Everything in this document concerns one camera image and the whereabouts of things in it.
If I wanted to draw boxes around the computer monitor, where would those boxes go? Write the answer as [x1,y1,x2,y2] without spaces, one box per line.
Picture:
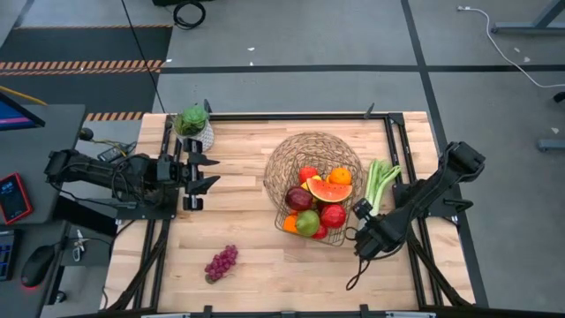
[0,90,47,133]

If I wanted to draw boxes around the red tomato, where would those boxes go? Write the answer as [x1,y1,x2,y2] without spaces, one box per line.
[298,165,320,185]

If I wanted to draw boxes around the black computer mouse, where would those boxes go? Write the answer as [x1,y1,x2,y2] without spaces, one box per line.
[20,244,57,289]

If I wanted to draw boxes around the thin black floor cable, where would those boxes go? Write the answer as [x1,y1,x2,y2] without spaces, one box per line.
[119,0,168,117]

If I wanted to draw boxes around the round woven placemat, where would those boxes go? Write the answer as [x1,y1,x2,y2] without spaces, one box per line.
[263,131,365,213]

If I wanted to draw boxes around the pale green celery stalk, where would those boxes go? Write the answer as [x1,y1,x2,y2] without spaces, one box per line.
[363,158,403,218]

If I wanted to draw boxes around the purple grape bunch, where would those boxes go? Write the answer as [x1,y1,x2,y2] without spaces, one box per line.
[203,244,239,284]

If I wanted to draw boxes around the yellow bell pepper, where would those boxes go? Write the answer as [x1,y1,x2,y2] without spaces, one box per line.
[300,174,323,192]

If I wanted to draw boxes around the succulent in white patterned pot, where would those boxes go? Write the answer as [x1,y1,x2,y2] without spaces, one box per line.
[172,103,215,152]

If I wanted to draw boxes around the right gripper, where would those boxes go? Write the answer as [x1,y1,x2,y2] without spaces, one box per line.
[351,198,405,262]

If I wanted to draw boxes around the red tablet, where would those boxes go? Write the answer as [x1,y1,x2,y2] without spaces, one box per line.
[0,171,34,226]

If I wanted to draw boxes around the white cable with plug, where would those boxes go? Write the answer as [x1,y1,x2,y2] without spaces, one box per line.
[456,4,565,89]

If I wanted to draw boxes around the dark red bell pepper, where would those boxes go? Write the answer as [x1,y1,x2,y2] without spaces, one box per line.
[284,185,315,212]

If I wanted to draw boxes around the black aluminium rig frame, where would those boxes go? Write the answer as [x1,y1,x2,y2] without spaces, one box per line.
[101,99,478,318]

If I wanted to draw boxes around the silver carabiner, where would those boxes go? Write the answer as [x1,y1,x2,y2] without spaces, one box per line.
[72,228,88,263]

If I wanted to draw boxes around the yellow cable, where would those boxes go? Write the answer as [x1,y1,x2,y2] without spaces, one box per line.
[0,84,48,107]

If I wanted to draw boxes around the grey metal foot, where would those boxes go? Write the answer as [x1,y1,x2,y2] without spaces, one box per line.
[537,139,565,154]

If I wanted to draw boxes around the black keyboard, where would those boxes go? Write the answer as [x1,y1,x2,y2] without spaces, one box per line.
[0,229,19,283]

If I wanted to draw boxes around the watermelon slice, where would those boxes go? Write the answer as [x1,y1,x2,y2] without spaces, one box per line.
[305,177,355,204]

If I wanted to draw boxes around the black power adapter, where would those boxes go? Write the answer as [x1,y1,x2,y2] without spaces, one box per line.
[96,140,137,163]

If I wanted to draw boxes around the round orange fruit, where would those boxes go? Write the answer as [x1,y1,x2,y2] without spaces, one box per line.
[328,167,353,186]

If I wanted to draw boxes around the black hazard-striped floor mat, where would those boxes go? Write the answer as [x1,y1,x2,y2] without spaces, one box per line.
[0,24,174,123]

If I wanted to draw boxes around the orange bell pepper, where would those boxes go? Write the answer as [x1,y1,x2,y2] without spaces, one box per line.
[282,214,300,234]

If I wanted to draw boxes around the grey desk leg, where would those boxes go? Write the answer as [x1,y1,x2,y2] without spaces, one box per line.
[490,0,565,36]

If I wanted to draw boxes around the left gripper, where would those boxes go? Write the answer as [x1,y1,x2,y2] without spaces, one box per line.
[156,138,222,212]

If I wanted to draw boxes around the black cable coil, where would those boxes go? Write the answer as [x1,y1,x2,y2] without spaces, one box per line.
[172,0,207,31]

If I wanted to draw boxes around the green pear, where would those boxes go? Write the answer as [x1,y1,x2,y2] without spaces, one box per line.
[295,209,320,238]

